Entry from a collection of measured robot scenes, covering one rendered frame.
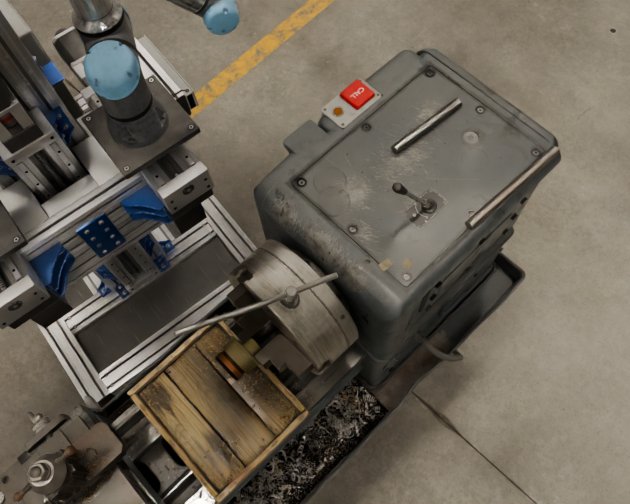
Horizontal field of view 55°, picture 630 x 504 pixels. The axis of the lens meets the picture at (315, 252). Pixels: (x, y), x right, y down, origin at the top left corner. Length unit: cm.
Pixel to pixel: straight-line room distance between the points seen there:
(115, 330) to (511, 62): 225
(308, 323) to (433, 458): 129
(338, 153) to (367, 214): 17
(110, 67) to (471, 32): 228
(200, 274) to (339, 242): 123
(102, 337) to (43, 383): 39
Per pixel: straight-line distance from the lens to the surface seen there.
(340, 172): 136
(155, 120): 156
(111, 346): 245
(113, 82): 144
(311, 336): 128
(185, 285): 244
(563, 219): 288
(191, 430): 160
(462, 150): 142
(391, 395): 192
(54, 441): 161
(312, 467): 185
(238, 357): 136
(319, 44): 328
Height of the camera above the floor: 243
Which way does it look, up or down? 67 degrees down
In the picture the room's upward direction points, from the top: 6 degrees counter-clockwise
